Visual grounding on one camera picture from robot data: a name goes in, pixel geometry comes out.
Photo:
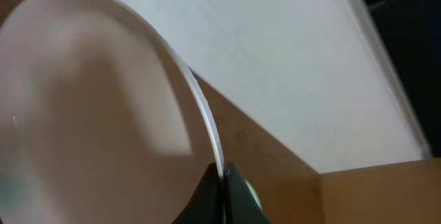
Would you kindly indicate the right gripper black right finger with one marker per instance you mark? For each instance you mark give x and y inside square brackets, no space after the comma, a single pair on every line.
[240,204]

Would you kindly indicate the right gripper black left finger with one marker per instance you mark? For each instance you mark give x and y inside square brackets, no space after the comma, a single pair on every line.
[205,205]

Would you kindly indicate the white plate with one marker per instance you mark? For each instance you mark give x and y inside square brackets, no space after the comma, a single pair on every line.
[101,121]

